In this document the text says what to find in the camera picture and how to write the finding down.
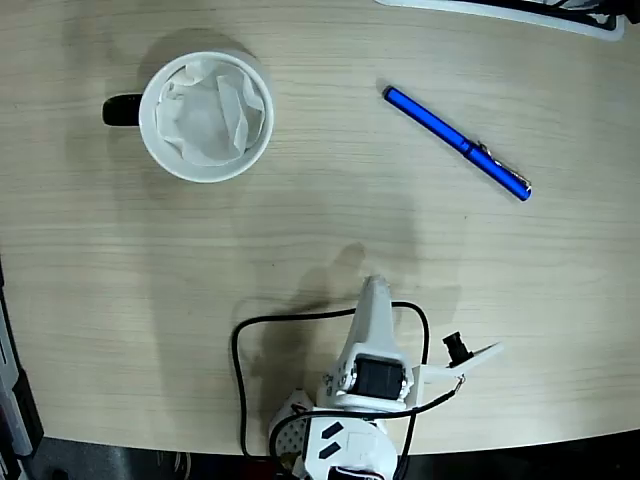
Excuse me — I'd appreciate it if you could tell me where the blue pen gold clip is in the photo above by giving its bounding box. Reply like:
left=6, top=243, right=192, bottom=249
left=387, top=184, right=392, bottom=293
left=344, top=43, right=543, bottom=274
left=383, top=85, right=533, bottom=203

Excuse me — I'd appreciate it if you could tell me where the white mug black handle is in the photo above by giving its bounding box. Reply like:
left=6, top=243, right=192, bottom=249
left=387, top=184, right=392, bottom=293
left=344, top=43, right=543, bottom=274
left=102, top=49, right=276, bottom=184

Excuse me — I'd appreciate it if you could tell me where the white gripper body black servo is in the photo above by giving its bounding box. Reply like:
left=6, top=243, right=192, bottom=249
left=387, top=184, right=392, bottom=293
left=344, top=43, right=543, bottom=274
left=317, top=348, right=426, bottom=414

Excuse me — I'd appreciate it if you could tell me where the thick black cable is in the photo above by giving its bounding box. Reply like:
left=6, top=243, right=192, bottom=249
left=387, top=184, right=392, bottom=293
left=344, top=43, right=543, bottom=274
left=231, top=301, right=431, bottom=480

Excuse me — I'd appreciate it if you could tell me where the thin black wire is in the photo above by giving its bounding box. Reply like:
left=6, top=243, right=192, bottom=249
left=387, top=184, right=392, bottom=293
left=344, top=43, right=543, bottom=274
left=267, top=374, right=467, bottom=456

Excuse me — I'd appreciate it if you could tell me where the crumpled white tissue paper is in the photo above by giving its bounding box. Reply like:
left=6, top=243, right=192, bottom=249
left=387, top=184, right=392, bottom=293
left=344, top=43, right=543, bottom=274
left=154, top=59, right=266, bottom=169

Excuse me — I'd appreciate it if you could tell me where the small black gripper camera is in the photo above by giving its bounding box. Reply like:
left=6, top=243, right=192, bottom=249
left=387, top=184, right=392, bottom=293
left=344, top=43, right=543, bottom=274
left=442, top=331, right=475, bottom=369

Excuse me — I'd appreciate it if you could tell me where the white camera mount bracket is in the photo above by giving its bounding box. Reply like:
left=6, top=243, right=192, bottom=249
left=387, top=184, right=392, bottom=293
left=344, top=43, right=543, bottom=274
left=412, top=341, right=504, bottom=401

